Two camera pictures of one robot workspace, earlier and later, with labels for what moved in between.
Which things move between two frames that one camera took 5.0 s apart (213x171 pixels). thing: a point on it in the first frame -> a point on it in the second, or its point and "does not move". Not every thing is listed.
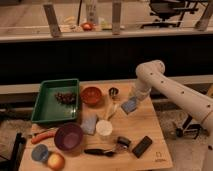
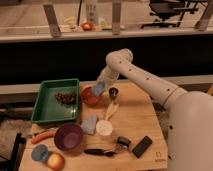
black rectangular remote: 142,146 does not move
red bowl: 91,95 does not move
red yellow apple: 55,161 does not move
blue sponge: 130,105 -> 98,87
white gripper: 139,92 -> 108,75
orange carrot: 45,135 does not move
